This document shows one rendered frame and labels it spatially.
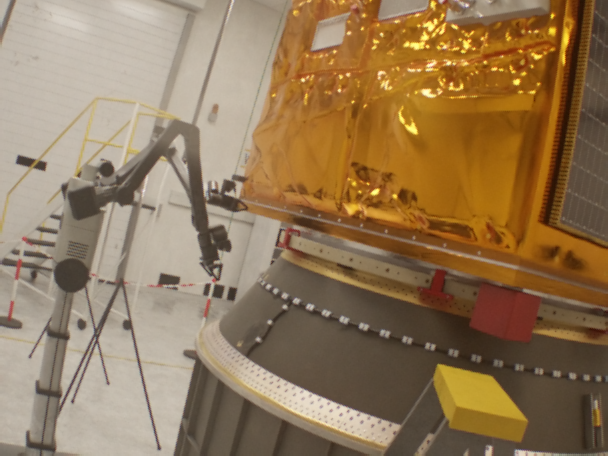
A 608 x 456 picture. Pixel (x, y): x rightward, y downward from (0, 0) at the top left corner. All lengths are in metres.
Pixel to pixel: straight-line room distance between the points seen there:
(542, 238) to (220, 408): 1.34
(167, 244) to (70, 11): 4.15
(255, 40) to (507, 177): 9.06
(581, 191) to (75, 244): 1.96
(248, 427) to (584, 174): 1.41
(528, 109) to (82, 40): 8.37
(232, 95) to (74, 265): 7.90
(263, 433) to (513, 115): 1.33
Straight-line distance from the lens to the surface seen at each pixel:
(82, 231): 2.58
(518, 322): 1.73
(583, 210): 1.80
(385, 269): 2.07
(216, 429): 2.35
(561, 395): 2.15
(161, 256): 10.01
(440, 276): 2.00
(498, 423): 1.17
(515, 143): 1.72
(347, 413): 1.95
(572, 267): 1.88
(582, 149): 1.78
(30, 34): 9.47
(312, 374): 2.05
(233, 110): 10.26
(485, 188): 1.74
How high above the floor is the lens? 1.78
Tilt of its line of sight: 1 degrees up
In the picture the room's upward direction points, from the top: 15 degrees clockwise
